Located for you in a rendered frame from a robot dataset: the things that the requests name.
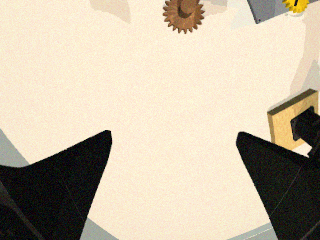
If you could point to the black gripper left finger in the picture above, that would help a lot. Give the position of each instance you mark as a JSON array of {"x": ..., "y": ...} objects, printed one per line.
[{"x": 53, "y": 196}]

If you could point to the brown toothed gear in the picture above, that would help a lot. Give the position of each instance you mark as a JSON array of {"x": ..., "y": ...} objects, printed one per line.
[{"x": 183, "y": 14}]

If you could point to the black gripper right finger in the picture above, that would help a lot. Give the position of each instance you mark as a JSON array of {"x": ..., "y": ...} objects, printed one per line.
[{"x": 288, "y": 184}]

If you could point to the yellow gear with black stripe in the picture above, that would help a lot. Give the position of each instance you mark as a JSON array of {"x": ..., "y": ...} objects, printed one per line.
[{"x": 296, "y": 5}]

